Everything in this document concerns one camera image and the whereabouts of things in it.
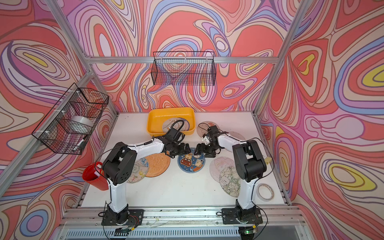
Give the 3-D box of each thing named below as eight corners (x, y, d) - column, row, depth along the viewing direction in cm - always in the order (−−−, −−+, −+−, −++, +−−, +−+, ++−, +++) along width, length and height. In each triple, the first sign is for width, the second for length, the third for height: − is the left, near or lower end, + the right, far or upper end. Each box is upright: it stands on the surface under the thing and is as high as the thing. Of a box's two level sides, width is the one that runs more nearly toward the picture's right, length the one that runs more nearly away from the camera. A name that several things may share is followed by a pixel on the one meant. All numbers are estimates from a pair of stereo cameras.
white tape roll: (258, 201, 80) (260, 200, 78) (254, 184, 86) (256, 183, 84) (274, 201, 80) (276, 199, 78) (269, 184, 86) (271, 183, 84)
